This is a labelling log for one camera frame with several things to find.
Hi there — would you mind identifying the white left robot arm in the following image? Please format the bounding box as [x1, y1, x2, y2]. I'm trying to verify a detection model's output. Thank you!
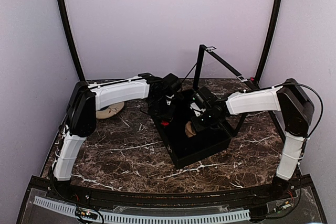
[51, 73, 181, 201]

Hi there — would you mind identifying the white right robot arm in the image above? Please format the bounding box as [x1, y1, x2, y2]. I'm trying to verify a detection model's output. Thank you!
[190, 78, 314, 200]

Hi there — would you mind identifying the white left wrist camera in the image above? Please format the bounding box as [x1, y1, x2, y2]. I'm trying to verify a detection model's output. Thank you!
[165, 94, 175, 105]

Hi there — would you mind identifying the black table edge rail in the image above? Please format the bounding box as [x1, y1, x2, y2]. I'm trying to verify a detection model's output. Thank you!
[47, 179, 290, 208]

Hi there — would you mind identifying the white slotted cable duct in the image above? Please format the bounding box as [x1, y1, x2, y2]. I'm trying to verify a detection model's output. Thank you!
[33, 196, 250, 223]

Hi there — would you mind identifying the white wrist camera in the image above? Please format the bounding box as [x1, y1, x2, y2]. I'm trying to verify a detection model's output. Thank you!
[190, 102, 205, 117]
[165, 94, 175, 105]

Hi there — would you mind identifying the black glass-lid display box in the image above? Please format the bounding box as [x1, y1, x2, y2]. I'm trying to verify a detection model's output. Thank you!
[148, 45, 247, 169]

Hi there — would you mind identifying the tan brown sock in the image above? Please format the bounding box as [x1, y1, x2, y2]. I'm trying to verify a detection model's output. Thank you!
[185, 121, 196, 137]

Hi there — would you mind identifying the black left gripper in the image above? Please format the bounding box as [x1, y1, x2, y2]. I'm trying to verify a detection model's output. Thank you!
[148, 97, 176, 123]

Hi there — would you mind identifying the beige ceramic saucer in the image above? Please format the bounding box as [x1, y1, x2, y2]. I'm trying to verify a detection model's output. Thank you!
[96, 102, 124, 120]

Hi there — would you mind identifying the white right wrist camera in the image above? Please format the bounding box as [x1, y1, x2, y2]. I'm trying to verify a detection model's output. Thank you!
[190, 102, 205, 117]

